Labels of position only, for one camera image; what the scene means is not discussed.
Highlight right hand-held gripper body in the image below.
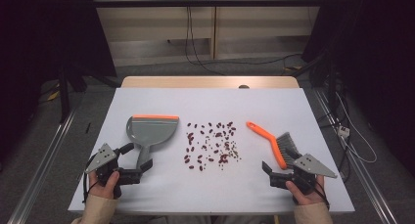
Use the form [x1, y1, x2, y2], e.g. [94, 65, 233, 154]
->
[269, 153, 339, 197]

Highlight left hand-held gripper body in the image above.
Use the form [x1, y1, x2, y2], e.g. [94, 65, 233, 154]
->
[83, 143, 144, 200]

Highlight orange brush with grey bristles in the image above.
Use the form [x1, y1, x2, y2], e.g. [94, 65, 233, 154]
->
[246, 120, 302, 170]

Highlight grey dustpan with orange edge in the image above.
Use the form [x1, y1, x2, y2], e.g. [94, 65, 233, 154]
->
[125, 113, 180, 170]

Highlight red and dark beans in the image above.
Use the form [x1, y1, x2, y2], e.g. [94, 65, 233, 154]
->
[183, 120, 243, 172]

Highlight person's right hand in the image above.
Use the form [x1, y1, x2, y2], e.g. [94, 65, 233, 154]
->
[285, 174, 328, 206]

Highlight person's left hand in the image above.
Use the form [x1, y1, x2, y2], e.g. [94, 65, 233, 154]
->
[87, 170, 121, 200]

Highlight white table board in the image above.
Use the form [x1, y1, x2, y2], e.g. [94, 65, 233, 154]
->
[68, 87, 356, 216]

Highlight black metal stand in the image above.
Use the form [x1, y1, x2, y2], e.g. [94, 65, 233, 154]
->
[56, 61, 122, 124]
[291, 51, 347, 121]

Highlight wooden table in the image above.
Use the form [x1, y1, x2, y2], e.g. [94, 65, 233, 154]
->
[120, 75, 300, 89]

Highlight beige wooden cabinet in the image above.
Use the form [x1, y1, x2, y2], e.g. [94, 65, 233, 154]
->
[89, 0, 327, 67]

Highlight black curtain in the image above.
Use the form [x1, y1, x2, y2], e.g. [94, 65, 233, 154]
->
[0, 0, 117, 168]
[300, 0, 415, 178]

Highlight dark horizontal metal bar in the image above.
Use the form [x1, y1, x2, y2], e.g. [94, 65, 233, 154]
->
[92, 0, 327, 9]

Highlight left hand-held gripper black cable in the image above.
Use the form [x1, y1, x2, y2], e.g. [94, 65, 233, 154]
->
[82, 152, 101, 204]

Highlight hand-held gripper black cable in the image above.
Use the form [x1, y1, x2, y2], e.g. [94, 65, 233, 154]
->
[82, 152, 101, 204]
[312, 181, 331, 210]

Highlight right hand-held gripper black cable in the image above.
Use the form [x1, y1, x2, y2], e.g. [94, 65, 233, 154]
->
[312, 181, 331, 210]

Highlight aluminium floor rail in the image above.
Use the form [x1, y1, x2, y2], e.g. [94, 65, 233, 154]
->
[8, 109, 78, 224]
[312, 88, 398, 224]

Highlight white cable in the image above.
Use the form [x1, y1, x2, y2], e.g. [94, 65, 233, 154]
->
[335, 91, 378, 164]

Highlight black hanging power cable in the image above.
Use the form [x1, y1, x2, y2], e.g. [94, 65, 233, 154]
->
[184, 5, 227, 76]

